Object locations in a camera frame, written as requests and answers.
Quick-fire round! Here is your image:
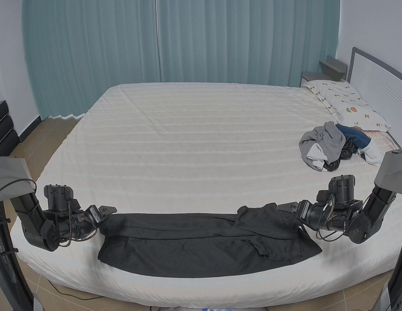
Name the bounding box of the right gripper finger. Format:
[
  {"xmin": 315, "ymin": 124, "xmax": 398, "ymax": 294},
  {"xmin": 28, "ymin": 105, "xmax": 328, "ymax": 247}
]
[{"xmin": 276, "ymin": 202, "xmax": 299, "ymax": 214}]

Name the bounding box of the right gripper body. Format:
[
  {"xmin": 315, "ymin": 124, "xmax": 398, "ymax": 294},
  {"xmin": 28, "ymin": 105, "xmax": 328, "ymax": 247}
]
[{"xmin": 295, "ymin": 200, "xmax": 316, "ymax": 231}]

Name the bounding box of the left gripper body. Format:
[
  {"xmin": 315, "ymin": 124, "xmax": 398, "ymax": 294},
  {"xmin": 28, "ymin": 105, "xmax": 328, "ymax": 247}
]
[{"xmin": 84, "ymin": 205, "xmax": 106, "ymax": 236}]

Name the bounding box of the black T-shirt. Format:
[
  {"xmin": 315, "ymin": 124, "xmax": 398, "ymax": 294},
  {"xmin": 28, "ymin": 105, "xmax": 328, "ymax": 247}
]
[{"xmin": 97, "ymin": 203, "xmax": 321, "ymax": 278}]

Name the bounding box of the pile of clothes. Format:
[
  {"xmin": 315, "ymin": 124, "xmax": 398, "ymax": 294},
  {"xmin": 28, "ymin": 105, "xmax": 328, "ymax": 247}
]
[{"xmin": 299, "ymin": 122, "xmax": 382, "ymax": 172}]

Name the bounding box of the bed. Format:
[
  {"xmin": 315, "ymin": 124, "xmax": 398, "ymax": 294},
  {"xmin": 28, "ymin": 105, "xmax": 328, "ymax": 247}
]
[{"xmin": 11, "ymin": 47, "xmax": 402, "ymax": 308}]

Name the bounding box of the white printed pillow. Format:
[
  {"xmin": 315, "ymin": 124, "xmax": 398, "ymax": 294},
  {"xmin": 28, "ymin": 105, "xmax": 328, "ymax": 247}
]
[{"xmin": 301, "ymin": 80, "xmax": 392, "ymax": 132}]

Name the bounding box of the black chest of drawers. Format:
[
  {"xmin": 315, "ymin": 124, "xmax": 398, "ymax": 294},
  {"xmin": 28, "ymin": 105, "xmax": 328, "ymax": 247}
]
[{"xmin": 0, "ymin": 101, "xmax": 21, "ymax": 153}]

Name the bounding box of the grey bedside table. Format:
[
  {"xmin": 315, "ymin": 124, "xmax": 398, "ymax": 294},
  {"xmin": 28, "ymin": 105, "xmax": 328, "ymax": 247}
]
[{"xmin": 301, "ymin": 55, "xmax": 348, "ymax": 83}]

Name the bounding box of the blue-green curtain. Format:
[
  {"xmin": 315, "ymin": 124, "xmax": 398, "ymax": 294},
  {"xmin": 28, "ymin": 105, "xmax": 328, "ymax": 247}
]
[
  {"xmin": 155, "ymin": 0, "xmax": 341, "ymax": 87},
  {"xmin": 22, "ymin": 0, "xmax": 161, "ymax": 119}
]

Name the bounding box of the black cable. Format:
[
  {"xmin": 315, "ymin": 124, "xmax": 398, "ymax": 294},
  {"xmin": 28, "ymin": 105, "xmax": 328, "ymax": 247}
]
[
  {"xmin": 46, "ymin": 280, "xmax": 89, "ymax": 301},
  {"xmin": 0, "ymin": 178, "xmax": 38, "ymax": 201}
]

